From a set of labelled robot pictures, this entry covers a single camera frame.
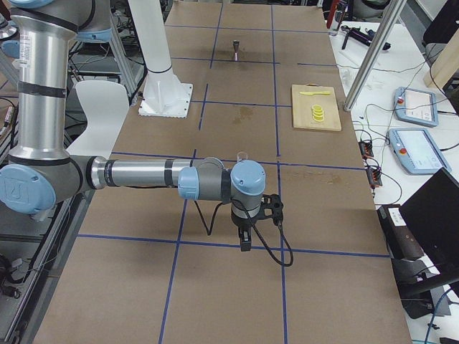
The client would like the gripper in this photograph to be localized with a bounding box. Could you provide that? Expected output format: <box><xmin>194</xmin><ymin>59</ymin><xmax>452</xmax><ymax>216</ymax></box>
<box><xmin>232</xmin><ymin>214</ymin><xmax>254</xmax><ymax>252</ymax></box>

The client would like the steel jigger measuring cup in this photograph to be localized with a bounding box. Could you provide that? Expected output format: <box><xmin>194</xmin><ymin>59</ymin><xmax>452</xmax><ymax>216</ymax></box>
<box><xmin>232</xmin><ymin>40</ymin><xmax>240</xmax><ymax>62</ymax></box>

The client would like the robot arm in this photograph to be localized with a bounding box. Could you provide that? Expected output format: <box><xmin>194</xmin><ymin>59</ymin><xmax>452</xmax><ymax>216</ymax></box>
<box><xmin>1</xmin><ymin>1</ymin><xmax>267</xmax><ymax>251</ymax></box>
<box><xmin>128</xmin><ymin>0</ymin><xmax>178</xmax><ymax>114</ymax></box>

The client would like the lower black electronics module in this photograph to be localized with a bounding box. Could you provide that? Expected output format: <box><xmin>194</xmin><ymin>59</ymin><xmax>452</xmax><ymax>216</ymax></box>
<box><xmin>366</xmin><ymin>166</ymin><xmax>382</xmax><ymax>189</ymax></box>

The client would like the black electronics module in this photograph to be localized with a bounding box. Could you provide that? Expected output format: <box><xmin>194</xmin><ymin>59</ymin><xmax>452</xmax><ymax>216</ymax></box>
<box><xmin>358</xmin><ymin>140</ymin><xmax>374</xmax><ymax>158</ymax></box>
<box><xmin>366</xmin><ymin>166</ymin><xmax>382</xmax><ymax>189</ymax></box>

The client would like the bamboo cutting board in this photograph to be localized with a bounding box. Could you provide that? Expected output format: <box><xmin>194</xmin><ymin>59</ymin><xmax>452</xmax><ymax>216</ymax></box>
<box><xmin>291</xmin><ymin>85</ymin><xmax>341</xmax><ymax>132</ymax></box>

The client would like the upper black electronics module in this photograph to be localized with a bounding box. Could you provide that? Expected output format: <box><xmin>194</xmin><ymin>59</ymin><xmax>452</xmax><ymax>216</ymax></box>
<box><xmin>358</xmin><ymin>140</ymin><xmax>374</xmax><ymax>158</ymax></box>

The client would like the black box with label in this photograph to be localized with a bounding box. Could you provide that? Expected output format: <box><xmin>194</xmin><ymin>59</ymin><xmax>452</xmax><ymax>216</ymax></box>
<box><xmin>377</xmin><ymin>204</ymin><xmax>424</xmax><ymax>261</ymax></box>

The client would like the yellow plastic knife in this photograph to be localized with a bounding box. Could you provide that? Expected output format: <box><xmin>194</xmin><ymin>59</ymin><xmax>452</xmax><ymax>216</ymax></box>
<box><xmin>299</xmin><ymin>91</ymin><xmax>331</xmax><ymax>96</ymax></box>

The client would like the black computer monitor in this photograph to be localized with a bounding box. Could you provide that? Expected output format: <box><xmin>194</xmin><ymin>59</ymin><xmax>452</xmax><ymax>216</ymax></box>
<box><xmin>399</xmin><ymin>168</ymin><xmax>458</xmax><ymax>272</ymax></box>

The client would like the right teach pendant tablet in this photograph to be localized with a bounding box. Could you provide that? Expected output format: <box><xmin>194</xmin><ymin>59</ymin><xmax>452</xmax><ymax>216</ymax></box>
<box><xmin>388</xmin><ymin>128</ymin><xmax>452</xmax><ymax>175</ymax></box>

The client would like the teach pendant tablet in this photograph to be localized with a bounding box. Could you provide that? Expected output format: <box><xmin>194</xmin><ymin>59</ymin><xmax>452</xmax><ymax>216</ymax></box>
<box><xmin>388</xmin><ymin>128</ymin><xmax>452</xmax><ymax>175</ymax></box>
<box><xmin>394</xmin><ymin>87</ymin><xmax>439</xmax><ymax>128</ymax></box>

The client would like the white chair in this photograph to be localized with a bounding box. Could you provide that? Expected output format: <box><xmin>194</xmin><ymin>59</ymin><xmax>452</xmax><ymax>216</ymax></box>
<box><xmin>67</xmin><ymin>80</ymin><xmax>130</xmax><ymax>158</ymax></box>

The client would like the left teach pendant tablet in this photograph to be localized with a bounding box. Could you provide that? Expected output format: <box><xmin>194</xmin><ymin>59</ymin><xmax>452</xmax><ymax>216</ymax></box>
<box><xmin>394</xmin><ymin>87</ymin><xmax>439</xmax><ymax>128</ymax></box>

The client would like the light wooden board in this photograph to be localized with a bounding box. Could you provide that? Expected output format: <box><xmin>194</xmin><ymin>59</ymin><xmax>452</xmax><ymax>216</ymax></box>
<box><xmin>424</xmin><ymin>31</ymin><xmax>459</xmax><ymax>88</ymax></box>

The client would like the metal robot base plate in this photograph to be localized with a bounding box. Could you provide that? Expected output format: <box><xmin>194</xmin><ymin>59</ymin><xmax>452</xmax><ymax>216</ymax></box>
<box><xmin>138</xmin><ymin>82</ymin><xmax>193</xmax><ymax>118</ymax></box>

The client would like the black stick handle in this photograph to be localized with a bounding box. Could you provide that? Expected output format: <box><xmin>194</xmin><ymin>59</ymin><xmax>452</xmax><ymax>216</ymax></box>
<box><xmin>341</xmin><ymin>27</ymin><xmax>350</xmax><ymax>50</ymax></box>

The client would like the aluminium frame post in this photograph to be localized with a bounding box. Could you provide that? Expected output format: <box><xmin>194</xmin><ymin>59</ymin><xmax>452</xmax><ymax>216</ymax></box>
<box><xmin>344</xmin><ymin>0</ymin><xmax>407</xmax><ymax>112</ymax></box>

